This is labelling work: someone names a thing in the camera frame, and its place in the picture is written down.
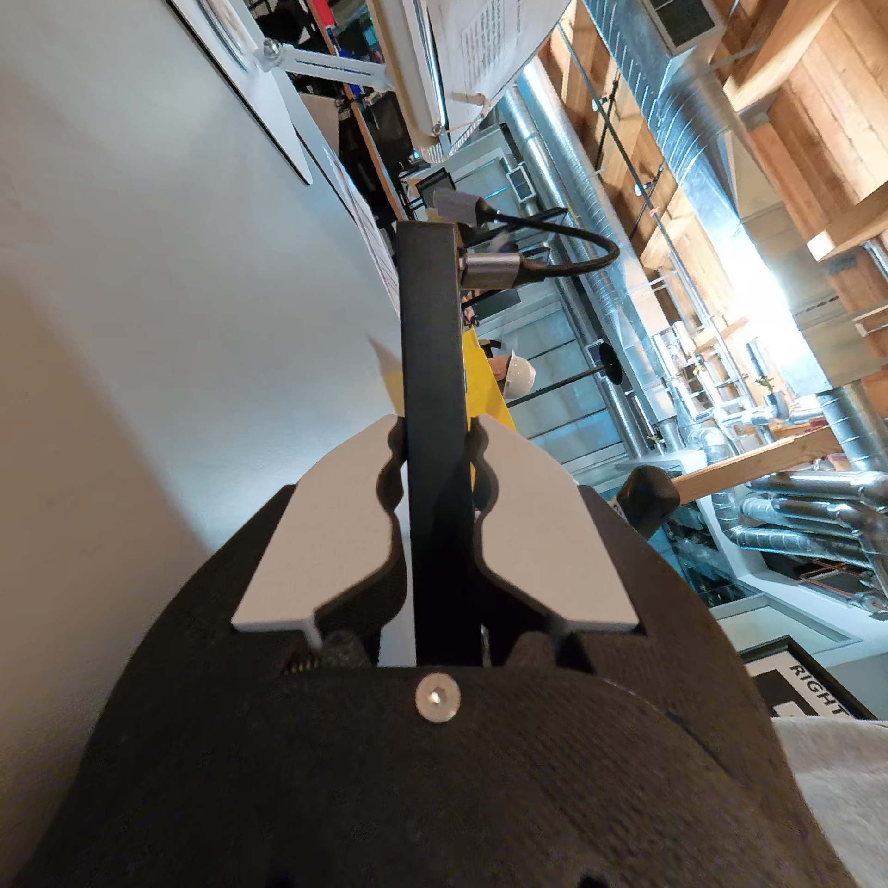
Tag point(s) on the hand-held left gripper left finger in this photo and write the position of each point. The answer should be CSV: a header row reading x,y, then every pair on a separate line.
x,y
326,541

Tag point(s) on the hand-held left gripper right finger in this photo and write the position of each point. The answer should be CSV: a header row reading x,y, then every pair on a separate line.
x,y
548,541

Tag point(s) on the black usb hub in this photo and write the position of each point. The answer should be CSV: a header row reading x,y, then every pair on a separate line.
x,y
433,347

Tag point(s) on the wooden beam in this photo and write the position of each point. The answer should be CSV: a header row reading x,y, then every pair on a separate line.
x,y
763,461

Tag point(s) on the black floor lamp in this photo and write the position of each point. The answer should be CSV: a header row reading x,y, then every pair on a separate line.
x,y
612,362

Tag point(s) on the yellow plastic bin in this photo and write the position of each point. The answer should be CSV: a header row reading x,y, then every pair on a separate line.
x,y
479,388

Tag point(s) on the white hard hat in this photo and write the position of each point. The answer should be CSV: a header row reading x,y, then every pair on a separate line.
x,y
520,374

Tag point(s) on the mannequin head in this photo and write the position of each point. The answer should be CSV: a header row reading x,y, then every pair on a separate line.
x,y
498,368

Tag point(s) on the black framed sign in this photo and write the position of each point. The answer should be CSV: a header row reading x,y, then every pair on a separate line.
x,y
798,687

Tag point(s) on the printed paper sheet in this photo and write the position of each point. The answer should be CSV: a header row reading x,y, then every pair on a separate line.
x,y
368,229

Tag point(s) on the white document stand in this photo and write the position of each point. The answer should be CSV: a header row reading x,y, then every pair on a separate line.
x,y
277,104

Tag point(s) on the printed instruction sheet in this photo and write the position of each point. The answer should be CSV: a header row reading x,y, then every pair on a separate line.
x,y
499,41

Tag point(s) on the silver ventilation duct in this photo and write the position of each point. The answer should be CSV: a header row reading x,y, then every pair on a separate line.
x,y
555,159

